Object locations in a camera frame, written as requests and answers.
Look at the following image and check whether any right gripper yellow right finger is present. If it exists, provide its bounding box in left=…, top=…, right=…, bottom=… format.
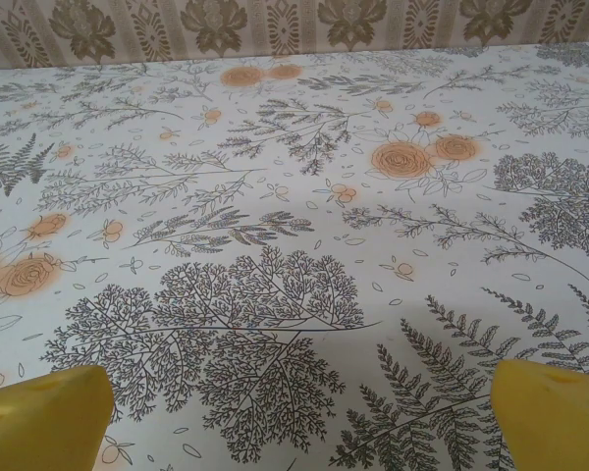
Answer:
left=490, top=360, right=589, bottom=471

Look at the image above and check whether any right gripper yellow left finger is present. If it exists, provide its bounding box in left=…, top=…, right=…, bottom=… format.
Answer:
left=0, top=365, right=116, bottom=471

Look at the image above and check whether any floral patterned table cover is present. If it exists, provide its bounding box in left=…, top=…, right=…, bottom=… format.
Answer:
left=0, top=42, right=589, bottom=471

